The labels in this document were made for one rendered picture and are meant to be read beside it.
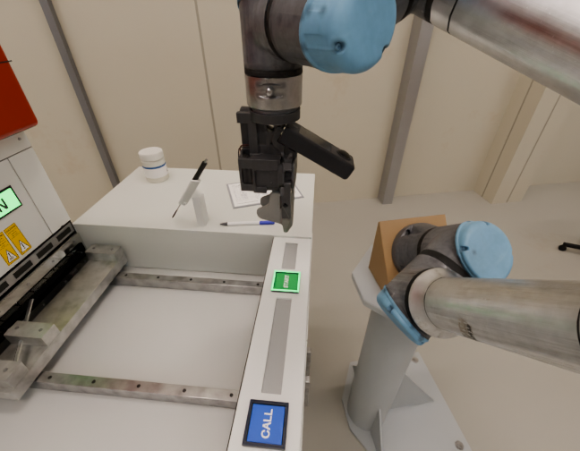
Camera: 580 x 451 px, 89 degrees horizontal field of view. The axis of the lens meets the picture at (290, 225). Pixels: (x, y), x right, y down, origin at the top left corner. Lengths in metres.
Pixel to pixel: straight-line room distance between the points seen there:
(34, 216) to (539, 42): 0.90
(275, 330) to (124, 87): 2.07
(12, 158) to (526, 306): 0.90
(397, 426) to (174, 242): 1.18
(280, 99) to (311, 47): 0.11
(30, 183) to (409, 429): 1.53
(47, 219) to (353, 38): 0.79
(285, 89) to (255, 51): 0.05
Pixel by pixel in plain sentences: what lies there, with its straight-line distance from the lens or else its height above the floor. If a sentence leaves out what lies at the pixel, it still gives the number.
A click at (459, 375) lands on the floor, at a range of 1.79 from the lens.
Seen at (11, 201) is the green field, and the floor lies 1.10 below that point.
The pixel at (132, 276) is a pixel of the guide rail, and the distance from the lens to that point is 0.89.
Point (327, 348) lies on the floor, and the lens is 1.67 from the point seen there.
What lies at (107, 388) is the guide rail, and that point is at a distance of 0.71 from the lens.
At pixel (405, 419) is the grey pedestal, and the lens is 1.58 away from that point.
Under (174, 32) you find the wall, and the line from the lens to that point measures 2.27.
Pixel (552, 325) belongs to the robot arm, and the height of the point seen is 1.19.
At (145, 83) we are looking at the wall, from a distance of 2.35.
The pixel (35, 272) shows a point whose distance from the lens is 0.88.
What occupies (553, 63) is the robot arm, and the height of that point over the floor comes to 1.38.
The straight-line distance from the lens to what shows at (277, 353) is 0.54.
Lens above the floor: 1.42
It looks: 36 degrees down
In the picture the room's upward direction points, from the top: straight up
